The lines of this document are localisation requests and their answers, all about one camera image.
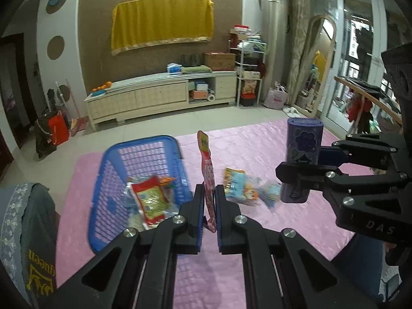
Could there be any wooden standing mirror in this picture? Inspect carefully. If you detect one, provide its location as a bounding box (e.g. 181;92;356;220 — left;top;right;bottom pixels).
294;14;337;118

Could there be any pink quilted mat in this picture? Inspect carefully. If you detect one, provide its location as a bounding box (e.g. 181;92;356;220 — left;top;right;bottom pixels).
56;119;380;309

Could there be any red and yellow snack bag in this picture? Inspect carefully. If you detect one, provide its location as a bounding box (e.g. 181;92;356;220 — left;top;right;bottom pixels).
132;175;177;229

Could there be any black bag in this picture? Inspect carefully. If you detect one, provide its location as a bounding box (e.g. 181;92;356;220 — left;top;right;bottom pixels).
35;109;57;158

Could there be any patterned beige curtain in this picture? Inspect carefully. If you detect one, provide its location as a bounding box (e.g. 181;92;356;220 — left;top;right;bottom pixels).
285;0;311;104

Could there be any silver standing air conditioner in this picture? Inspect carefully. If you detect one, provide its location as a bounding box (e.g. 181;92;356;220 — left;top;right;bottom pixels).
260;0;288;102

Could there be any red shopping bag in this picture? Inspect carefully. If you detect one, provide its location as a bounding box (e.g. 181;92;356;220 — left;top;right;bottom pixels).
48;113;70;147

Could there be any wooden clothes rack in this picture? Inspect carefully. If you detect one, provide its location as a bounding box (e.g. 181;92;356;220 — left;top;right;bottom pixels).
333;75;403;136

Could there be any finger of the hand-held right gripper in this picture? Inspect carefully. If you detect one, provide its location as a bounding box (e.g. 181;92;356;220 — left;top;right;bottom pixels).
276;162;409;213
320;133;406;171

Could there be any person's leg in jeans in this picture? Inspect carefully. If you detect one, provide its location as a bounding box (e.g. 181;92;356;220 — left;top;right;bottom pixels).
333;233;391;303

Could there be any pink snack stick packet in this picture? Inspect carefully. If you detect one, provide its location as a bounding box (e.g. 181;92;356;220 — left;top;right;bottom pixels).
197;130;217;232

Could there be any green folded cushion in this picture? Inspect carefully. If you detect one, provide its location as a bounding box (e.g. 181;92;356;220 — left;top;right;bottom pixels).
181;65;212;74

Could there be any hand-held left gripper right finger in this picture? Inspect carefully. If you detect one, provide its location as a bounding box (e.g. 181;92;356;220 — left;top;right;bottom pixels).
214;185;380;309

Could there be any cream TV cabinet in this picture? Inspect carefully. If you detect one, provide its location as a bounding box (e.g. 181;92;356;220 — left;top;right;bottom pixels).
84;71;238;132

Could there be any grey cloth with lace trim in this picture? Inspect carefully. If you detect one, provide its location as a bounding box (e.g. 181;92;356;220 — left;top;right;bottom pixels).
0;182;62;309

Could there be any clear blue snack packet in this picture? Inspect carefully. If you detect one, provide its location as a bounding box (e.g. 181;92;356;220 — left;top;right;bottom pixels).
124;182;145;229

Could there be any light blue cartoon snack packet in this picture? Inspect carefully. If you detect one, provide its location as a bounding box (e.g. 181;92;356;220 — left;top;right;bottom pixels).
224;167;263;207

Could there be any round wall disc blue plate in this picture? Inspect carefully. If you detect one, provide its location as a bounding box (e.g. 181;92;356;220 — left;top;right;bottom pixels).
46;0;69;15

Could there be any yellow cloth cover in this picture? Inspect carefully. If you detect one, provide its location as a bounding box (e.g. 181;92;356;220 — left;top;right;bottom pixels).
111;0;215;56

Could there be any orange printed bag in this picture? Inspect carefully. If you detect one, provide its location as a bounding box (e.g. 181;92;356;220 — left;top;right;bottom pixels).
241;80;260;95

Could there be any small light blue snack packet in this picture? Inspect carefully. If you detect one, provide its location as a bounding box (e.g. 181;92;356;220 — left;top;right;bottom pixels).
259;182;282;213

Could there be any white metal shelf rack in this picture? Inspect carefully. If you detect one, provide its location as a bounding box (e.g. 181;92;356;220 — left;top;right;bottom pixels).
227;30;268;107

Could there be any blue plastic basket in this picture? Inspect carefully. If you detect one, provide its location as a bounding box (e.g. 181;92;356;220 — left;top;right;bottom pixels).
88;135;194;254

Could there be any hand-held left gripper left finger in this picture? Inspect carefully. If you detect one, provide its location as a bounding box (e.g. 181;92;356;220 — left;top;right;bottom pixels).
48;183;207;309

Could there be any pink broom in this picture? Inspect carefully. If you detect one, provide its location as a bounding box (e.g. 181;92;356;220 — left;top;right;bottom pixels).
66;79;86;137

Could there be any white mop stick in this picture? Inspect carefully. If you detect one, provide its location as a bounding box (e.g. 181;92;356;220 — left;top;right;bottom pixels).
55;81;70;116

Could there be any brown cardboard box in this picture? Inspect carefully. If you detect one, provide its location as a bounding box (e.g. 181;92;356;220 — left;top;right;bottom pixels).
204;51;236;71

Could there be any dark wooden doorway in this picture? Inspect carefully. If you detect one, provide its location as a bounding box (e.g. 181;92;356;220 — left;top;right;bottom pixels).
0;34;36;149

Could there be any purple snack can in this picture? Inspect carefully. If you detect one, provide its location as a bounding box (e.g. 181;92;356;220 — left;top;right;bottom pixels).
279;118;324;204

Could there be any pink tote bag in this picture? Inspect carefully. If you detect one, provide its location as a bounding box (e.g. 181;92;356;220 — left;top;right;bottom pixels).
264;84;288;110

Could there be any glass balcony door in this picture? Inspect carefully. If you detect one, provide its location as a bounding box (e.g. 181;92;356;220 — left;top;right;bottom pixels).
309;0;412;136

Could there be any red garment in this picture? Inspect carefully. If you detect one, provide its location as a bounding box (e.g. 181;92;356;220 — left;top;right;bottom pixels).
348;97;372;123

